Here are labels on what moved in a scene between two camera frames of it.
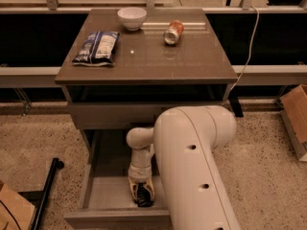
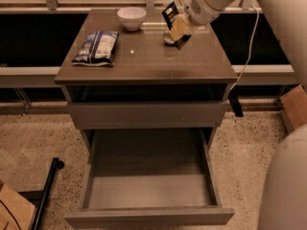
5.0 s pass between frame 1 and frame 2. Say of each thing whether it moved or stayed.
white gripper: moved
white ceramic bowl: stayed
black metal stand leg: stayed
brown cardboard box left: stayed
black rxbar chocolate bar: moved
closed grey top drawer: stayed
